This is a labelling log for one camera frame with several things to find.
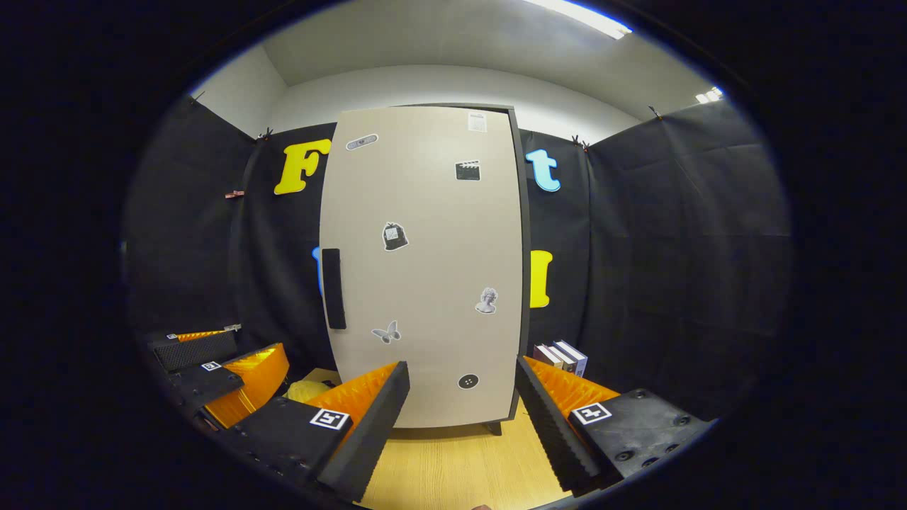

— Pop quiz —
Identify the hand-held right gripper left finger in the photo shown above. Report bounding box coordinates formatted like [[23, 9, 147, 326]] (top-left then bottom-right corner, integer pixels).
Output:
[[227, 361, 411, 504]]

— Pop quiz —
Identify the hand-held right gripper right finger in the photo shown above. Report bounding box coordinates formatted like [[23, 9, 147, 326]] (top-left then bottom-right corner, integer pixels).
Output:
[[515, 356, 713, 497]]

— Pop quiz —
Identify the black cabinet door handle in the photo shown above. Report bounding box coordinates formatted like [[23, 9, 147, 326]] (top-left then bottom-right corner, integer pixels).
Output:
[[322, 248, 347, 330]]

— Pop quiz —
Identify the beige cabinet door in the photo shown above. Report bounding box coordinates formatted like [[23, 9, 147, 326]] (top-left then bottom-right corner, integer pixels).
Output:
[[319, 106, 525, 429]]

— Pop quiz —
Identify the yellow soft toy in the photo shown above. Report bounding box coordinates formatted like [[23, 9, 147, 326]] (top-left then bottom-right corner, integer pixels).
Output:
[[287, 380, 332, 404]]

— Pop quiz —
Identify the black backdrop cloth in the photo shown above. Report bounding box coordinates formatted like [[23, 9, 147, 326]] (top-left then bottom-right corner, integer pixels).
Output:
[[124, 96, 793, 426]]

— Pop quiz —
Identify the long ceiling light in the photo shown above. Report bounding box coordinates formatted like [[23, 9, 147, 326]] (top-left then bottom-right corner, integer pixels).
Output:
[[524, 0, 633, 40]]

